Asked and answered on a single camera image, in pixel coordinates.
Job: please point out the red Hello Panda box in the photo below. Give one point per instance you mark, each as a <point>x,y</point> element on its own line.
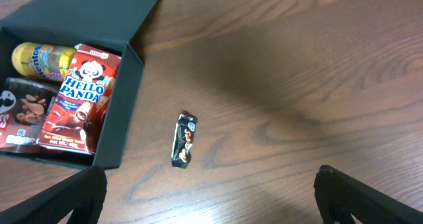
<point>75,119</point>

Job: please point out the black candy wrapper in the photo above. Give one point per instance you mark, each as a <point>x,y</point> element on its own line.
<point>184,132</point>

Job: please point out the dark green box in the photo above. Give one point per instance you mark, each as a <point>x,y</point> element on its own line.
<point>109,24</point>

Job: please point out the red Pringles can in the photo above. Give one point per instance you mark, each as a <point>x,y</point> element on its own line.
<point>24,107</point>

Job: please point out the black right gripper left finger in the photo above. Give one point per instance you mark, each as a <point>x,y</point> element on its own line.
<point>81,195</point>

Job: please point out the yellow snack cup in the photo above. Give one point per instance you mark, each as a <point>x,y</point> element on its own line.
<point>42,61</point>

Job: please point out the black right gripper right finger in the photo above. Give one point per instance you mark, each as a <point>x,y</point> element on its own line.
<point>343,199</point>

